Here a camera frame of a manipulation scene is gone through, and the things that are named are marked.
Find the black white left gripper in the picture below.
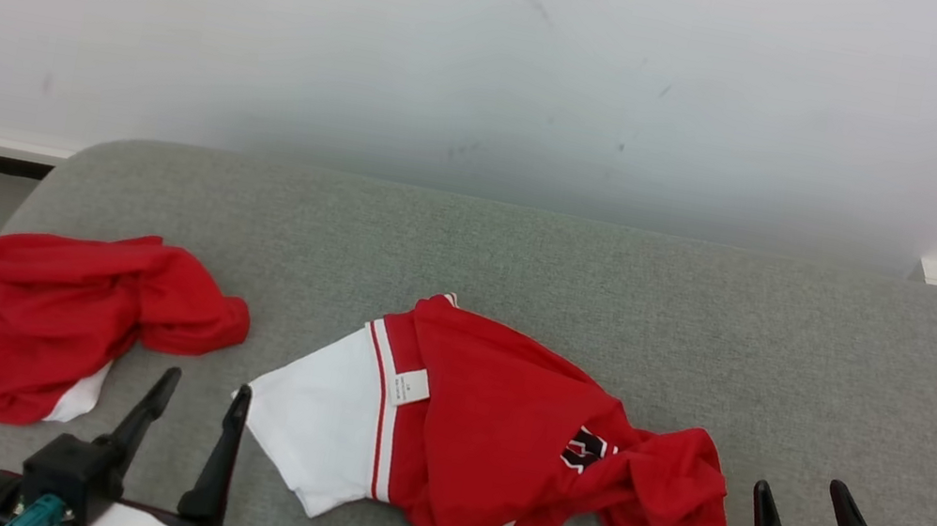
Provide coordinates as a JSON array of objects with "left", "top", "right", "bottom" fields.
[{"left": 0, "top": 337, "right": 255, "bottom": 526}]

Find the red white garment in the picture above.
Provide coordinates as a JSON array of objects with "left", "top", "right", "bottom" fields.
[{"left": 0, "top": 210, "right": 262, "bottom": 462}]

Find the red white number 23 jersey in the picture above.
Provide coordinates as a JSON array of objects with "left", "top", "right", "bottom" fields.
[{"left": 212, "top": 261, "right": 775, "bottom": 526}]

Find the grey fabric sofa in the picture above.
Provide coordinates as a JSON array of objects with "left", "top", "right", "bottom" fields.
[{"left": 0, "top": 114, "right": 937, "bottom": 526}]

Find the teal cable connector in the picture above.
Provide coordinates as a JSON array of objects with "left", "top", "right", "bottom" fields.
[{"left": 4, "top": 487, "right": 71, "bottom": 526}]

